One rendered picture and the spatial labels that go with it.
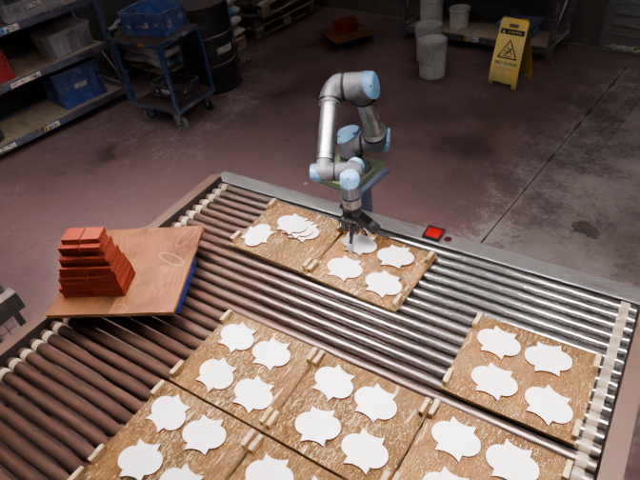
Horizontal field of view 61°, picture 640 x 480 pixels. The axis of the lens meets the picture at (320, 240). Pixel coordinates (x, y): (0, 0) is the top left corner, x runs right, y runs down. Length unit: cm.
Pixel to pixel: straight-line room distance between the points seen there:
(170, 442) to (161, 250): 84
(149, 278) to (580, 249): 268
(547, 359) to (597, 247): 201
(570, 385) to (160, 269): 154
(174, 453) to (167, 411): 15
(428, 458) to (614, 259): 240
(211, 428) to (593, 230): 292
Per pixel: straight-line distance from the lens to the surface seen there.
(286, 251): 233
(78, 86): 635
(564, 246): 384
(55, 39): 616
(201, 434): 184
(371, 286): 212
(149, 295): 217
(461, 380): 187
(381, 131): 264
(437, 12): 682
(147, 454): 187
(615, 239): 398
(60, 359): 229
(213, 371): 196
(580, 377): 195
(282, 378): 190
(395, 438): 175
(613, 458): 180
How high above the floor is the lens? 246
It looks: 40 degrees down
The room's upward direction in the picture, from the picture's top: 8 degrees counter-clockwise
